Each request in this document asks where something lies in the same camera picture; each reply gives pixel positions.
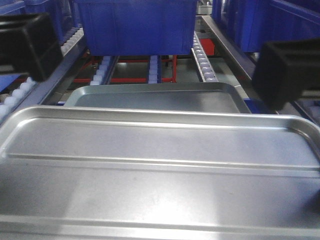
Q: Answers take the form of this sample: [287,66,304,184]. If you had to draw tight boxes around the blue crate shelf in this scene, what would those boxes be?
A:
[211,0,320,53]
[0,0,83,46]

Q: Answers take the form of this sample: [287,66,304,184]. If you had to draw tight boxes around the shelf roller track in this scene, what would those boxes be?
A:
[191,32,218,83]
[89,56,119,86]
[147,55,162,84]

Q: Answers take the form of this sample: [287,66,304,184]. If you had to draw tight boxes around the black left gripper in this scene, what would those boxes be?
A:
[0,12,64,82]

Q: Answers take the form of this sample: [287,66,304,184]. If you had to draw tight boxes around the blue crate centre back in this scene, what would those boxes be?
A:
[76,0,197,56]

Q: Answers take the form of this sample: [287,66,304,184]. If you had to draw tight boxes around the blue crate right shelf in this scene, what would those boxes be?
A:
[211,0,320,53]

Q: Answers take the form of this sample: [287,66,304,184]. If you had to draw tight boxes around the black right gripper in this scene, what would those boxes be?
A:
[252,38,320,110]

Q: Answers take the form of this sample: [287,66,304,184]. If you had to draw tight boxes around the large grey-green tray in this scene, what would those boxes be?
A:
[64,82,251,114]

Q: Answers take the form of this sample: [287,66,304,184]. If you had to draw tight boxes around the shelf divider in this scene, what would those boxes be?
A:
[15,37,87,111]
[199,15,255,80]

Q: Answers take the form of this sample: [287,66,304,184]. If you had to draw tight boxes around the blue crate left shelf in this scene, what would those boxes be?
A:
[0,0,83,46]

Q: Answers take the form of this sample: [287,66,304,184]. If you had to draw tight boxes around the red metal floor frame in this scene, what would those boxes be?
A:
[72,37,216,85]

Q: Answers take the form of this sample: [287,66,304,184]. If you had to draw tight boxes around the small ribbed silver tray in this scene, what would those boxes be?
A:
[0,106,320,240]

